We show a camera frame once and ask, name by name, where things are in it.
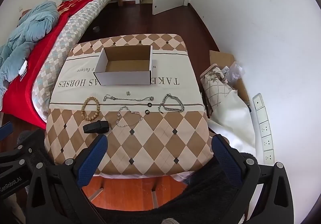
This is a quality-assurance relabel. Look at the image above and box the light blue duvet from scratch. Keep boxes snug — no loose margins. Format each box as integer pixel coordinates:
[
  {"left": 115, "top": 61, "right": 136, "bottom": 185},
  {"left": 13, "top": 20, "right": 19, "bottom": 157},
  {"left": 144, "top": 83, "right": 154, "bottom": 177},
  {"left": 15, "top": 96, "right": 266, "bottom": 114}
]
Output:
[{"left": 0, "top": 1, "right": 60, "bottom": 96}]

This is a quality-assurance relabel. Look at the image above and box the small black case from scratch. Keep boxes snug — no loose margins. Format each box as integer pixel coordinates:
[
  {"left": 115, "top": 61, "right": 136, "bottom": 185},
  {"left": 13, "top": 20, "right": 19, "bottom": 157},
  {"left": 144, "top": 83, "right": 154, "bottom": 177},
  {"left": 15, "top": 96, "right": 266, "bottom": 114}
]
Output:
[{"left": 83, "top": 120, "right": 110, "bottom": 134}]

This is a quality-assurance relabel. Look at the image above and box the chunky silver chain bracelet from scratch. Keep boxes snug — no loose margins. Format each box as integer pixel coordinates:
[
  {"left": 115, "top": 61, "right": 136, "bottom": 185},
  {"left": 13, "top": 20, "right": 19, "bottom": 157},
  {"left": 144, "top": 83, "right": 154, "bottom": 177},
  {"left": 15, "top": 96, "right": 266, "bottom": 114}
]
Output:
[{"left": 158, "top": 94, "right": 185, "bottom": 114}]

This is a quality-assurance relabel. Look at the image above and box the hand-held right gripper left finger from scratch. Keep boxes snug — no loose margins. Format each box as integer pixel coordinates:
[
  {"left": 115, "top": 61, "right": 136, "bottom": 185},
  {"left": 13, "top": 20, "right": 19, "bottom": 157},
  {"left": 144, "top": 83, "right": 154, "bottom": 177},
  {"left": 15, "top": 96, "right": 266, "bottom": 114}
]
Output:
[{"left": 26, "top": 134, "right": 109, "bottom": 224}]

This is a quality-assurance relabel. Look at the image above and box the white wall switch plate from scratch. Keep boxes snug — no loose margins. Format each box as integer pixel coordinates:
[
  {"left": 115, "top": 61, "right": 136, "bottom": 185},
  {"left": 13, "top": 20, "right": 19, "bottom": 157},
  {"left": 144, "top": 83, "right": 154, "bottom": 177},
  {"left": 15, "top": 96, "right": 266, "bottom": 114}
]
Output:
[{"left": 252, "top": 94, "right": 265, "bottom": 110}]

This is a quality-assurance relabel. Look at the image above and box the pastel checked bed quilt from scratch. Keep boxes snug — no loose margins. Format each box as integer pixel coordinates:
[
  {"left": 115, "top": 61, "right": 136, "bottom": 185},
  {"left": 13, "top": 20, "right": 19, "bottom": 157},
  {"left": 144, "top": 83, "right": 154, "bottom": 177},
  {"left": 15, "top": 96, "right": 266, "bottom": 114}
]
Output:
[{"left": 31, "top": 0, "right": 123, "bottom": 124}]

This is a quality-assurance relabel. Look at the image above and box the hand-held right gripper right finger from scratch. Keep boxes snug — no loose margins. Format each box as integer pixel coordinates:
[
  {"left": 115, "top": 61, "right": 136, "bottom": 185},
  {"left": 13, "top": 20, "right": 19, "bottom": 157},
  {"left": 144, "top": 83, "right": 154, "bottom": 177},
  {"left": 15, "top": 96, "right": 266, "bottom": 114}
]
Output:
[{"left": 211, "top": 134, "right": 294, "bottom": 224}]

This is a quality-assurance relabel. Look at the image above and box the silver crystal link bracelet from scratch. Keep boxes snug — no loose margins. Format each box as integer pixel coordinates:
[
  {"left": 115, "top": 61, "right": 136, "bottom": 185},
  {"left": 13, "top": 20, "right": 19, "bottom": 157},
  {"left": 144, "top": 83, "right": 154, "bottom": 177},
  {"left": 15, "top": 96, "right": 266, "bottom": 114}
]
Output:
[{"left": 116, "top": 106, "right": 143, "bottom": 127}]

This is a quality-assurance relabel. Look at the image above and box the black fleece clothing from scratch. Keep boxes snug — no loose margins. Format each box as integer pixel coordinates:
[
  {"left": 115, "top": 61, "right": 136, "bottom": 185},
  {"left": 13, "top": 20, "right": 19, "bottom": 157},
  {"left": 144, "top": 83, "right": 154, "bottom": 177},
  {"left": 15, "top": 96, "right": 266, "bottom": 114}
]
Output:
[{"left": 93, "top": 154, "right": 259, "bottom": 224}]

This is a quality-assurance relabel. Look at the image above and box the wooden bead bracelet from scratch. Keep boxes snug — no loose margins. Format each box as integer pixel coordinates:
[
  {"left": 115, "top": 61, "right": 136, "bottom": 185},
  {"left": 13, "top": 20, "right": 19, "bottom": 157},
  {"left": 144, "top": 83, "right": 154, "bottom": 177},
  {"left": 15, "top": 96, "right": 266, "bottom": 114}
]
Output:
[{"left": 81, "top": 97, "right": 101, "bottom": 121}]

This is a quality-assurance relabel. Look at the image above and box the white wall socket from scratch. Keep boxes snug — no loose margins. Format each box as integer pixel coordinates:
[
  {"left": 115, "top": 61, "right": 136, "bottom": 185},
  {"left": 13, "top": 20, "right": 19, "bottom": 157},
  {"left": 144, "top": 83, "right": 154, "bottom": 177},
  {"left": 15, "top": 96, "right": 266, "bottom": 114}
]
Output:
[
  {"left": 258, "top": 121, "right": 272, "bottom": 137},
  {"left": 261, "top": 135, "right": 274, "bottom": 151},
  {"left": 263, "top": 149, "right": 275, "bottom": 164}
]

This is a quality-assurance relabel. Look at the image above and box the flat brown cardboard sheet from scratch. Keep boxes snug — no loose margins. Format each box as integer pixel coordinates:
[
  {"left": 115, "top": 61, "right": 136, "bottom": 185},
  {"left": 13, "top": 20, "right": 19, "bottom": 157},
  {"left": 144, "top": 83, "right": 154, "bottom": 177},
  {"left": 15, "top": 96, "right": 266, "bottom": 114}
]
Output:
[{"left": 209, "top": 50, "right": 250, "bottom": 106}]

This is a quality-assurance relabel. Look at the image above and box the clear plastic wrap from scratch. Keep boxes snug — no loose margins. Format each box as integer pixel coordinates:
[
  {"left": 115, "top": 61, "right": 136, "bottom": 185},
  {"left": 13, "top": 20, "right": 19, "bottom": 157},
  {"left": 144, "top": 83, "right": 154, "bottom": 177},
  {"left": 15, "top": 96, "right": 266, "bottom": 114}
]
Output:
[{"left": 226, "top": 61, "right": 245, "bottom": 82}]

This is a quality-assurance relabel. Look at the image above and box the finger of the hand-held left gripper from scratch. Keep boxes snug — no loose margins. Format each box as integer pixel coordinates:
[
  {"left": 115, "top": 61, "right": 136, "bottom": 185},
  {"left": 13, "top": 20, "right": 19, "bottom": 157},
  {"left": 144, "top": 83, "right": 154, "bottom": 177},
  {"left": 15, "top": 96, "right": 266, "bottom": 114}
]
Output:
[
  {"left": 0, "top": 129, "right": 51, "bottom": 172},
  {"left": 0, "top": 122, "right": 13, "bottom": 143}
]

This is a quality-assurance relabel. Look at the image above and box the white cardboard box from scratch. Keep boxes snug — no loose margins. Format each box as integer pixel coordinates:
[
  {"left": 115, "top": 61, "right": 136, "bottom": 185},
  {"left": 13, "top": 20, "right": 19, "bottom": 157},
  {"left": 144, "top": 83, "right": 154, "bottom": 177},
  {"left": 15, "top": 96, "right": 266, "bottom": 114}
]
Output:
[{"left": 93, "top": 45, "right": 153, "bottom": 86}]

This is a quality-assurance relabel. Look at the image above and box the white blank wall plate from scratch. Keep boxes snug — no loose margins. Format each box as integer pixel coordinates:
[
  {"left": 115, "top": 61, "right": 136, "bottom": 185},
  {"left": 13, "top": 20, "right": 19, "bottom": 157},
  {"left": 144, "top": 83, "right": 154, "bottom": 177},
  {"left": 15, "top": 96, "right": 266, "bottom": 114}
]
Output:
[{"left": 256, "top": 109, "right": 269, "bottom": 123}]

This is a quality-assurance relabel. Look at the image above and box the brown checked printed tablecloth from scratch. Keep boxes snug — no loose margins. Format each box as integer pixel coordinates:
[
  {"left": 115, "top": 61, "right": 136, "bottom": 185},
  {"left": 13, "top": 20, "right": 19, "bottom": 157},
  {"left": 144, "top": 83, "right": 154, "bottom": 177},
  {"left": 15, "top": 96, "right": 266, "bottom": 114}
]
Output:
[{"left": 45, "top": 34, "right": 215, "bottom": 177}]

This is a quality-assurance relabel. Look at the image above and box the thin silver chain necklace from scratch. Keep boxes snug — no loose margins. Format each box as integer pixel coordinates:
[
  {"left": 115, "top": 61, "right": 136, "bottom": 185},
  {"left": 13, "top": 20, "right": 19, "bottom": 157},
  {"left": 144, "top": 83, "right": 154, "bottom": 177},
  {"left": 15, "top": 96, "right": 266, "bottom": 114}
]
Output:
[{"left": 103, "top": 94, "right": 154, "bottom": 103}]

